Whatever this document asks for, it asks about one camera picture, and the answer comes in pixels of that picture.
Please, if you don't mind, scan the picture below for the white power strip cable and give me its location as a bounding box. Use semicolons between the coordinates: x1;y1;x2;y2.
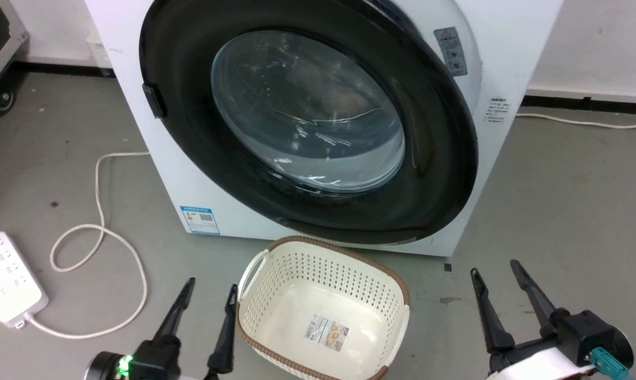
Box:
25;151;150;339

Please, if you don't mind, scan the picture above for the white front-load washing machine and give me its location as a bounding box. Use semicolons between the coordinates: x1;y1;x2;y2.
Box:
84;0;564;258

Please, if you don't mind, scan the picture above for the blue energy label sticker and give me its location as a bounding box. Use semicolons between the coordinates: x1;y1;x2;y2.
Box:
181;206;221;235

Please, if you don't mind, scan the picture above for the black door latch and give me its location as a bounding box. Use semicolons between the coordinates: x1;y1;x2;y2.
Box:
142;83;167;120

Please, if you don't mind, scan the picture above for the cream perforated laundry basket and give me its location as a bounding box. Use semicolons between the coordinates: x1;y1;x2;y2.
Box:
237;236;411;380

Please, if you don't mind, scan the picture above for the thin white floor cable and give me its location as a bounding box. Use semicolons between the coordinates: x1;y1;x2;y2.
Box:
516;112;636;130

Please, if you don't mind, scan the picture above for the small white text sticker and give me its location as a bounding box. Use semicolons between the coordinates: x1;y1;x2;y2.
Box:
484;98;511;125

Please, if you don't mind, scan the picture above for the white wall socket box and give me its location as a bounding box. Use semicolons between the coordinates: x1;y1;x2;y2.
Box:
86;32;112;68

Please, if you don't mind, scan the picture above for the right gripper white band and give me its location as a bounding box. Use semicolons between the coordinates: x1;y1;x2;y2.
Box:
471;260;635;380

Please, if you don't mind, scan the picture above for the grey warning sticker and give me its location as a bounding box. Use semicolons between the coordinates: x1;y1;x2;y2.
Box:
434;27;469;77

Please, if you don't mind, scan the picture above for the teal cable connector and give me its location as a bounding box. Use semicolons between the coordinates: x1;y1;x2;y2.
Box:
590;348;631;380

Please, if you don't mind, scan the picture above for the white power strip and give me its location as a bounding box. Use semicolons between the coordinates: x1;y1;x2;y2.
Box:
0;231;49;324

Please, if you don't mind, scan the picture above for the product label in basket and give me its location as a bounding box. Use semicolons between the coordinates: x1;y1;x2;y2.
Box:
305;315;350;352

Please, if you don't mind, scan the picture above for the black round washer door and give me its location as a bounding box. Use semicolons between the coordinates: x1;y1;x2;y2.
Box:
138;0;479;246

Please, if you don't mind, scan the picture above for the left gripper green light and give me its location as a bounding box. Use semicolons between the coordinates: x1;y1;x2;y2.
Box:
84;278;239;380

